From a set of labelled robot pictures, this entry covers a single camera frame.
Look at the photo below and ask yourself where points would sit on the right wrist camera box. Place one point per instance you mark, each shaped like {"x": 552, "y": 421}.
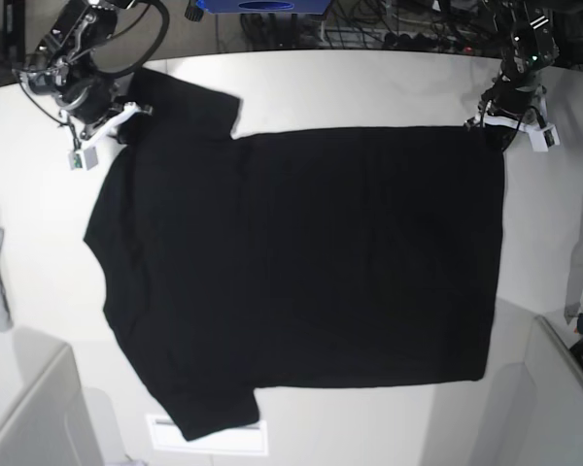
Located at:
{"x": 83, "y": 159}

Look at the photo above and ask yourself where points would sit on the white slotted table plate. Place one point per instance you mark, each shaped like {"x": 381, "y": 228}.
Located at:
{"x": 250, "y": 440}

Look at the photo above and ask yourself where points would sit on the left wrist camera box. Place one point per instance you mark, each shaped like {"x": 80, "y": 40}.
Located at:
{"x": 543, "y": 139}

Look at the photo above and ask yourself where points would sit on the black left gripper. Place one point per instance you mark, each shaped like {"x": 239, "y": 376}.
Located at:
{"x": 507, "y": 99}

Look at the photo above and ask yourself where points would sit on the blue box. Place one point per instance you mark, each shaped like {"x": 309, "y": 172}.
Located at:
{"x": 310, "y": 7}

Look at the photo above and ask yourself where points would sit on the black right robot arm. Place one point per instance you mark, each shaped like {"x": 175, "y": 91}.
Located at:
{"x": 61, "y": 67}

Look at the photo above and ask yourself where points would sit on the white right partition panel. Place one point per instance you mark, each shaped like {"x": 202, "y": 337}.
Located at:
{"x": 555, "y": 433}

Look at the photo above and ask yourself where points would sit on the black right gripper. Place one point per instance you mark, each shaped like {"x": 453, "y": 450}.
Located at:
{"x": 92, "y": 97}

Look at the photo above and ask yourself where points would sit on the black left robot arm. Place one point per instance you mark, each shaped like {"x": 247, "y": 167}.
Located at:
{"x": 526, "y": 47}

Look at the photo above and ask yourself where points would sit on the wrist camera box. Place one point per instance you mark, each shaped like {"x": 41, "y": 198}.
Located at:
{"x": 543, "y": 139}
{"x": 83, "y": 159}

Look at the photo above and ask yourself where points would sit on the black T-shirt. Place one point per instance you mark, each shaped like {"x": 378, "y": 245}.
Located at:
{"x": 328, "y": 258}

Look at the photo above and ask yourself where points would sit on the white left partition panel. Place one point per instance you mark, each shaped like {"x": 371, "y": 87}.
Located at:
{"x": 49, "y": 423}

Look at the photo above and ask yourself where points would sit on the white partition panel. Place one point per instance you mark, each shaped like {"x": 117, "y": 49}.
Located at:
{"x": 49, "y": 423}
{"x": 555, "y": 433}

